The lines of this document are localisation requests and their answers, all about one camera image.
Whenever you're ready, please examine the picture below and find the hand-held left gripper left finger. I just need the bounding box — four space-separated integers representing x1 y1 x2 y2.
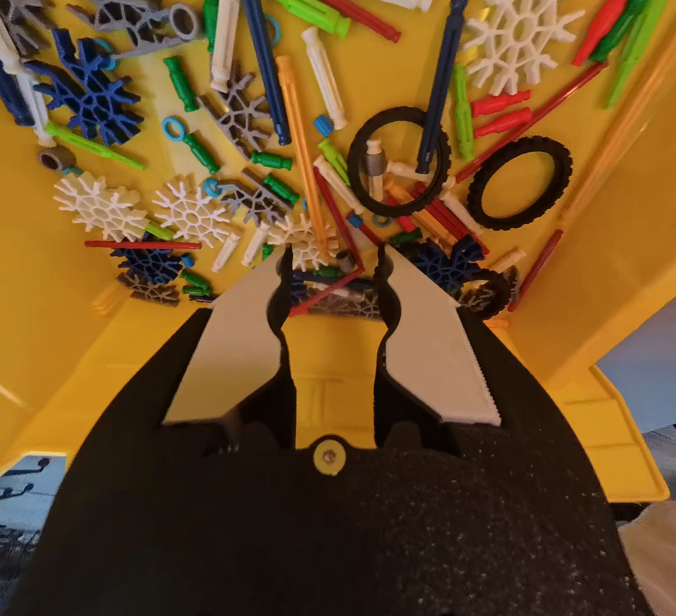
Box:
161 246 296 450

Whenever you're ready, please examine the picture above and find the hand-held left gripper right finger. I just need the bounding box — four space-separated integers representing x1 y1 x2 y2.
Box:
374 244 502 452

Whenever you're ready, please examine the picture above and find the yellow plastic bin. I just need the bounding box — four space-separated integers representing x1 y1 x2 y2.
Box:
0 0 676 503

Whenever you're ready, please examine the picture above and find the pile of colourful toy rods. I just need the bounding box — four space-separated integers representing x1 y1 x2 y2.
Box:
0 0 676 321

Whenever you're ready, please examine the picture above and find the blue snowflake connector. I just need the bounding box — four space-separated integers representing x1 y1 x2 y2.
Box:
111 242 196 285
411 236 486 296
25 29 144 147

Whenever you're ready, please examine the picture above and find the black rubber tyre ring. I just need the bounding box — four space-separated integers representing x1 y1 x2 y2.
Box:
467 136 574 231
347 106 452 219
458 268 521 321

